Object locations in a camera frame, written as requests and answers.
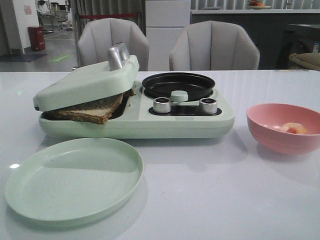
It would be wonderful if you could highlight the white bread slice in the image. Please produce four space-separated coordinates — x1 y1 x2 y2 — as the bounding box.
41 93 124 125
123 88 135 97

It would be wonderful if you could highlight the mint green breakfast maker lid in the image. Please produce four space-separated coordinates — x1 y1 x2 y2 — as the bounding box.
33 43 140 112

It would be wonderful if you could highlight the pink plastic bowl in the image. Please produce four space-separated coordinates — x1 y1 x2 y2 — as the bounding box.
246 103 320 155

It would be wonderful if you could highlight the orange cooked shrimp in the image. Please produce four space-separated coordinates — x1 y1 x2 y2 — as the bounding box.
279 122 307 134

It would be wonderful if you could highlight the mint green breakfast maker base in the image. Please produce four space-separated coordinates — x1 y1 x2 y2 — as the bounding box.
39 81 235 139

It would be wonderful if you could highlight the left silver control knob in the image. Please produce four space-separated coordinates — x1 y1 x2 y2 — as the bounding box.
152 97 171 114

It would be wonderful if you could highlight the silver control knob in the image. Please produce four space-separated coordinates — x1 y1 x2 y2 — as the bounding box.
199 98 218 115
152 97 171 114

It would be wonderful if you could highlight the right silver control knob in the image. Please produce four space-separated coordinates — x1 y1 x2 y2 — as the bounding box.
199 98 218 115

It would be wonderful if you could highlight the black round frying pan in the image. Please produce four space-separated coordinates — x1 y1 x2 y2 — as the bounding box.
142 72 216 102

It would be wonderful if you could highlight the right grey upholstered chair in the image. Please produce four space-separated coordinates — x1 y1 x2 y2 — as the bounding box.
169 20 260 71

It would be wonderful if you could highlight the grey upholstered chair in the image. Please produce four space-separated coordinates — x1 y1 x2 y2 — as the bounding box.
77 18 150 71
169 20 260 71

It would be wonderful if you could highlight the white refrigerator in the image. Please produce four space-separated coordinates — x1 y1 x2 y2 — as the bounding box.
145 0 191 71

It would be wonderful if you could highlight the left grey upholstered chair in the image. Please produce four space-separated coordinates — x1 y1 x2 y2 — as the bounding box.
77 18 150 71

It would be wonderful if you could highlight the mint green round plate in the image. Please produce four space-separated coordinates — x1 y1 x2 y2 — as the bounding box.
5 138 144 228

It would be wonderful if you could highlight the red barrier tape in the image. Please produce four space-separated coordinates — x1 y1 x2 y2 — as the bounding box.
78 12 140 19

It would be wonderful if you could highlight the dark counter with white top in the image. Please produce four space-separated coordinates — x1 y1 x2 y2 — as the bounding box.
190 9 320 70

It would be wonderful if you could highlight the fruit plate on counter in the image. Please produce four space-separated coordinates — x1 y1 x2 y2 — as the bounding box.
247 0 272 10

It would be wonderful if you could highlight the red trash bin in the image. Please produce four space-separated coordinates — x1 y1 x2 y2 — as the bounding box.
27 26 46 51

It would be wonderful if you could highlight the dark floor mat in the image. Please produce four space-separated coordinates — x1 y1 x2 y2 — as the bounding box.
0 54 47 63

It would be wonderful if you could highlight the beige cushion at right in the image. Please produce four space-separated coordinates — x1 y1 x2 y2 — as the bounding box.
288 52 320 71

